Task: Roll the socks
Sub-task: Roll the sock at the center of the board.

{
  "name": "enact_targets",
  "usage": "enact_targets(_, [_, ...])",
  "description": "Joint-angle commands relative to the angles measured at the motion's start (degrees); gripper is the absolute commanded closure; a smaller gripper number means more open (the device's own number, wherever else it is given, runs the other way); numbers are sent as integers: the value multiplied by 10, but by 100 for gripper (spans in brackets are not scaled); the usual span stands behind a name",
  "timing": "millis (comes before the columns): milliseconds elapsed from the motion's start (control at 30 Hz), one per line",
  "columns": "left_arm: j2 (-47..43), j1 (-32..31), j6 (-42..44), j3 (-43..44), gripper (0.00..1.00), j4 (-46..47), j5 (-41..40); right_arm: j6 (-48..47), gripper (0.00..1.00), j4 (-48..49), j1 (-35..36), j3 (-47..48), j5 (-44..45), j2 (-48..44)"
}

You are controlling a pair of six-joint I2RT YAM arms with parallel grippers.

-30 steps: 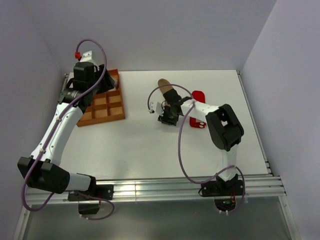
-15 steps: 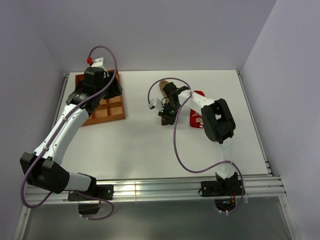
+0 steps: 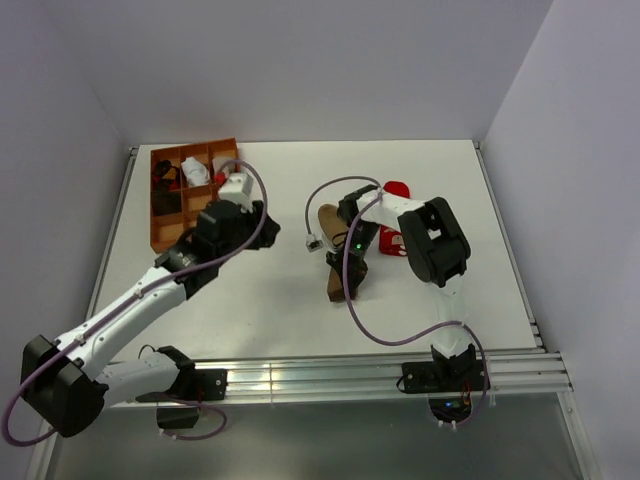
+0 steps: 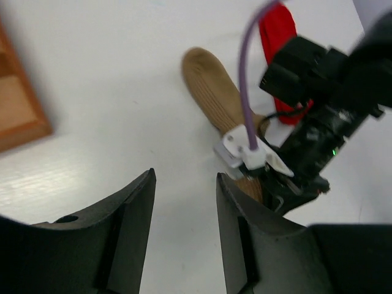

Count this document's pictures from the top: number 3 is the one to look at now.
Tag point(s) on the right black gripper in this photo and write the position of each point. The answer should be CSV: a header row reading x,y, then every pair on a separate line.
x,y
355,273

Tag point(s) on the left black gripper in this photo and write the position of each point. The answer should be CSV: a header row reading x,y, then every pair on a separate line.
x,y
266,236

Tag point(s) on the tan ribbed sock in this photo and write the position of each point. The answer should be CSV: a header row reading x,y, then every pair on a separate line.
x,y
335,231

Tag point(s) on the dark brown striped sock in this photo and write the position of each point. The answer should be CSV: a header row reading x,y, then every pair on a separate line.
x,y
165,202

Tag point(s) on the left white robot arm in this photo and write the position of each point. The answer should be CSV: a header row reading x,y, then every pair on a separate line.
x,y
66,380

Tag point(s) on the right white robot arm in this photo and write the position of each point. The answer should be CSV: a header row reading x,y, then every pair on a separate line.
x,y
437,251

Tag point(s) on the red patterned sock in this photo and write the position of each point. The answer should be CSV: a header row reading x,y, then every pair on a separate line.
x,y
391,241

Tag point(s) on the beige rolled sock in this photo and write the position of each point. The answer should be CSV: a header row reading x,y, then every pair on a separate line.
x,y
223,164

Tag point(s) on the white rolled sock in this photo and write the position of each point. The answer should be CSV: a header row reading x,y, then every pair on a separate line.
x,y
195,172

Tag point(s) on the orange compartment tray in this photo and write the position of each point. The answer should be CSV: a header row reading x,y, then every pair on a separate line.
x,y
165,230

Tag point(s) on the black red rolled sock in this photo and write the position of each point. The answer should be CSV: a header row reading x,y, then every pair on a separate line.
x,y
165,176

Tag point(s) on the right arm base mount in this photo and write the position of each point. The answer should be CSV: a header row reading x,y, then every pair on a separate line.
x,y
457,386

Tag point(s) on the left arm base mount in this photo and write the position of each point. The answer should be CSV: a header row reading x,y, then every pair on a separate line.
x,y
192,391

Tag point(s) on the aluminium front rail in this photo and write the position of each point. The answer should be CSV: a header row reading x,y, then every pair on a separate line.
x,y
368,378

